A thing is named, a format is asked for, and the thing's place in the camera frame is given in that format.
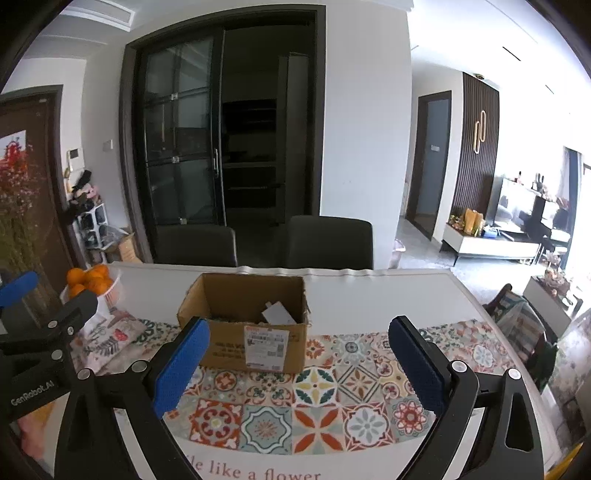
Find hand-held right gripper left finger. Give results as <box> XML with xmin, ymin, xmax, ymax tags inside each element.
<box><xmin>54</xmin><ymin>316</ymin><xmax>212</xmax><ymax>480</ymax></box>

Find brown floor carton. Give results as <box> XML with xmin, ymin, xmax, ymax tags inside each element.
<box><xmin>105</xmin><ymin>231</ymin><xmax>141</xmax><ymax>264</ymax></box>

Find pile of oranges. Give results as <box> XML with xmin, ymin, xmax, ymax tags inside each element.
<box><xmin>66</xmin><ymin>264</ymin><xmax>115</xmax><ymax>297</ymax></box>

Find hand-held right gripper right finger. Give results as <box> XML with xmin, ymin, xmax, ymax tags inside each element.
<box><xmin>388</xmin><ymin>315</ymin><xmax>548</xmax><ymax>480</ymax></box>

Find low coffee table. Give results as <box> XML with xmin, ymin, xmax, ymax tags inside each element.
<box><xmin>523</xmin><ymin>272</ymin><xmax>583</xmax><ymax>321</ymax></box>

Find white fruit bowl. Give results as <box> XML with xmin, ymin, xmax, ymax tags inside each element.
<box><xmin>60</xmin><ymin>270</ymin><xmax>123</xmax><ymax>309</ymax></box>

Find dark sliding glass door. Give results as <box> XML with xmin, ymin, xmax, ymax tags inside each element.
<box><xmin>119</xmin><ymin>4</ymin><xmax>326</xmax><ymax>265</ymax></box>

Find cardboard box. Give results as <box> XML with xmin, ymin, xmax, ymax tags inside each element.
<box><xmin>177</xmin><ymin>272</ymin><xmax>311</xmax><ymax>374</ymax></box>

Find red door poster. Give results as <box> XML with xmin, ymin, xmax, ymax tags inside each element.
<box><xmin>0</xmin><ymin>130</ymin><xmax>27</xmax><ymax>163</ymax></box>

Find chair with striped cushion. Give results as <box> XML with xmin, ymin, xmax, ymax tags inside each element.
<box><xmin>482</xmin><ymin>284</ymin><xmax>560</xmax><ymax>374</ymax></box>

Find cluttered white shelf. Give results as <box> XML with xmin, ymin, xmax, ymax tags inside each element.
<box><xmin>68</xmin><ymin>170</ymin><xmax>122</xmax><ymax>264</ymax></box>

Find dark interior door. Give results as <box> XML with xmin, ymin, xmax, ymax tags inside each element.
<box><xmin>405</xmin><ymin>91</ymin><xmax>452</xmax><ymax>241</ymax></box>

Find patterned table mat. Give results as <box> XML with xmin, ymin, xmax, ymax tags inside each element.
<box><xmin>115</xmin><ymin>316</ymin><xmax>509</xmax><ymax>480</ymax></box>

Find gold wall ornament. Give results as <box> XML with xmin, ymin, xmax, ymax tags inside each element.
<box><xmin>472</xmin><ymin>110</ymin><xmax>488</xmax><ymax>156</ymax></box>

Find television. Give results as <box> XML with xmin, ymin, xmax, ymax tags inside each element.
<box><xmin>492</xmin><ymin>178</ymin><xmax>573</xmax><ymax>232</ymax></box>

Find white square box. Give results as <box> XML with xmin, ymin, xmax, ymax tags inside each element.
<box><xmin>261</xmin><ymin>301</ymin><xmax>298</xmax><ymax>325</ymax></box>

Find floral cloth pouch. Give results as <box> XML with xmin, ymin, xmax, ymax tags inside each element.
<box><xmin>76</xmin><ymin>307</ymin><xmax>155</xmax><ymax>374</ymax></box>

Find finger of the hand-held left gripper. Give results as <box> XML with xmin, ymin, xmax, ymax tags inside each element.
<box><xmin>0</xmin><ymin>291</ymin><xmax>99</xmax><ymax>367</ymax></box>
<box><xmin>0</xmin><ymin>271</ymin><xmax>40</xmax><ymax>319</ymax></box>

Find dark dining chair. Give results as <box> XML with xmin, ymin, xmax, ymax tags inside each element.
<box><xmin>284</xmin><ymin>215</ymin><xmax>374</xmax><ymax>270</ymax></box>
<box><xmin>154</xmin><ymin>224</ymin><xmax>238</xmax><ymax>267</ymax></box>

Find white television cabinet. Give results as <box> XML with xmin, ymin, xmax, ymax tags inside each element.
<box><xmin>441</xmin><ymin>222</ymin><xmax>542</xmax><ymax>267</ymax></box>

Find brown entrance door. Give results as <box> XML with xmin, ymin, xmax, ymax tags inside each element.
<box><xmin>0</xmin><ymin>85</ymin><xmax>80</xmax><ymax>282</ymax></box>

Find dark slatted wall panel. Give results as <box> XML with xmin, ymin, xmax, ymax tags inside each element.
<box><xmin>450</xmin><ymin>71</ymin><xmax>502</xmax><ymax>232</ymax></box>

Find red dried flowers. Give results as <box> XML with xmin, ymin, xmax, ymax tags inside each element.
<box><xmin>0</xmin><ymin>150</ymin><xmax>52</xmax><ymax>282</ymax></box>

